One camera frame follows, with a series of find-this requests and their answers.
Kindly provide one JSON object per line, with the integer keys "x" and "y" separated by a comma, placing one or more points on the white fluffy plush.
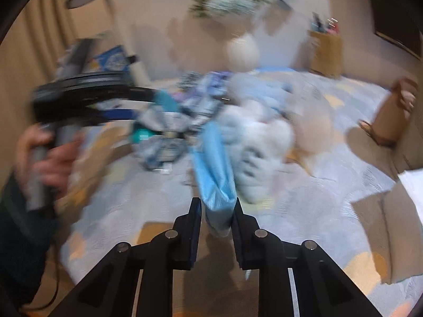
{"x": 261, "y": 145}

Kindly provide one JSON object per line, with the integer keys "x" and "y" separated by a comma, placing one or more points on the cream fluffy plush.
{"x": 312, "y": 132}

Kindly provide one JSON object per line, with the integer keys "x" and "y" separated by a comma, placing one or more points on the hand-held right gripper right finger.
{"x": 238, "y": 236}

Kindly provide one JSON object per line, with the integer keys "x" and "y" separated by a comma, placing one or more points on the bamboo pen holder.
{"x": 326, "y": 54}

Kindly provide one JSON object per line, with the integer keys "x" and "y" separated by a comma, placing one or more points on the white ribbed vase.
{"x": 243, "y": 52}

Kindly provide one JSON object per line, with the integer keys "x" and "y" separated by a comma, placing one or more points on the teal cloth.
{"x": 165, "y": 103}

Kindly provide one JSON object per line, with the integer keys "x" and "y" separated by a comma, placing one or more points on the dark wooden cabinet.
{"x": 396, "y": 10}

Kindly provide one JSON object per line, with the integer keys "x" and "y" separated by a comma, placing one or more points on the beige curtain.
{"x": 43, "y": 23}

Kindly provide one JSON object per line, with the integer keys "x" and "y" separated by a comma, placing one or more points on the bunch of pens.
{"x": 325, "y": 24}

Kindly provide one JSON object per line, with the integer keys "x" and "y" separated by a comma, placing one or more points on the person's left hand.
{"x": 62, "y": 168}

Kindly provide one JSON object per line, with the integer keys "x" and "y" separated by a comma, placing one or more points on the pile of small packets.
{"x": 198, "y": 99}

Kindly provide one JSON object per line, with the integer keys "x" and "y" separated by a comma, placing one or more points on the tan round handbag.
{"x": 391, "y": 115}

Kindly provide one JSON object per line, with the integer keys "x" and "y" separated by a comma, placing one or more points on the tall beige object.
{"x": 404, "y": 237}

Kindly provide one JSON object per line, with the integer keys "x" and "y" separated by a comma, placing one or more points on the white cloth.
{"x": 413, "y": 185}

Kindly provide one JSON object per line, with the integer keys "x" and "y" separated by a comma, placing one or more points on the light blue plastic bag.
{"x": 211, "y": 171}

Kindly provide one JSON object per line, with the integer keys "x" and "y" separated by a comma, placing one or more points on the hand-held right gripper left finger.
{"x": 197, "y": 226}

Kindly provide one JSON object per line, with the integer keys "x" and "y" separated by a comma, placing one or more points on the person's left forearm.
{"x": 23, "y": 244}

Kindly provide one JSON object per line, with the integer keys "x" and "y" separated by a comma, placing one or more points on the blue fuzzy sock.
{"x": 264, "y": 90}

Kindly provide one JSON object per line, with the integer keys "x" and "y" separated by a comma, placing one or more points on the stack of books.
{"x": 114, "y": 59}

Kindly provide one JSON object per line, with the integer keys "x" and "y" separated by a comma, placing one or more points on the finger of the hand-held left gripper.
{"x": 142, "y": 94}
{"x": 119, "y": 115}

